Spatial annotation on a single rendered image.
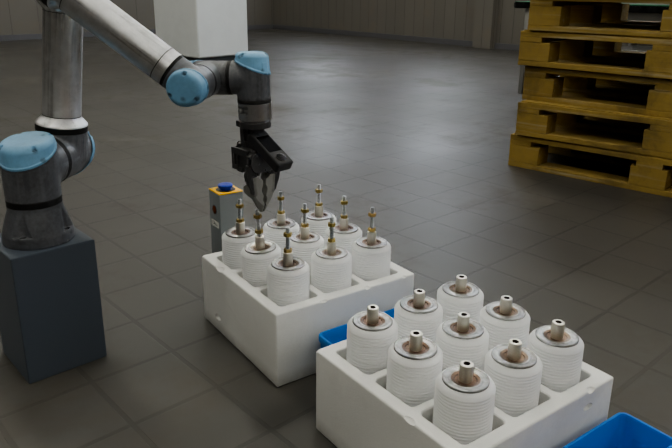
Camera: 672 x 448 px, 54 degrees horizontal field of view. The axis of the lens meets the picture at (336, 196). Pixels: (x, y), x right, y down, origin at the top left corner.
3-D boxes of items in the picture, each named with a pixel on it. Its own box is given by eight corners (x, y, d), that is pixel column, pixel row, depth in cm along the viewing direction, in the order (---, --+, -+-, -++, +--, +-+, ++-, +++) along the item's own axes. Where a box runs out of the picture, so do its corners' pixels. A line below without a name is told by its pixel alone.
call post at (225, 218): (223, 301, 187) (218, 195, 178) (213, 292, 193) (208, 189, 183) (246, 295, 191) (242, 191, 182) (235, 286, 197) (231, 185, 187)
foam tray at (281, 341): (277, 388, 147) (275, 314, 142) (204, 317, 178) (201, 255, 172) (411, 338, 168) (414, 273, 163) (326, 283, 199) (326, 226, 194)
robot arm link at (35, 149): (-8, 203, 142) (-18, 141, 138) (26, 185, 155) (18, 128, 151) (45, 205, 141) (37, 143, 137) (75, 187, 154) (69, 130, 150)
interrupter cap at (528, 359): (516, 375, 109) (517, 372, 108) (481, 355, 114) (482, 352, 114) (546, 361, 113) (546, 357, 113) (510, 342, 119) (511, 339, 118)
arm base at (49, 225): (15, 256, 140) (8, 211, 137) (-7, 236, 151) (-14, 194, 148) (85, 238, 150) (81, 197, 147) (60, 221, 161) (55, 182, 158)
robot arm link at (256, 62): (236, 50, 150) (273, 50, 149) (238, 98, 154) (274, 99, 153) (226, 53, 143) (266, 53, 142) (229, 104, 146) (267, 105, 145)
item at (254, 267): (280, 302, 170) (275, 237, 164) (289, 320, 162) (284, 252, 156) (243, 309, 168) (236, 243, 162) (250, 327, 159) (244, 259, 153)
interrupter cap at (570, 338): (561, 353, 115) (561, 350, 115) (526, 335, 121) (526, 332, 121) (587, 340, 119) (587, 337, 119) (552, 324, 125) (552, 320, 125)
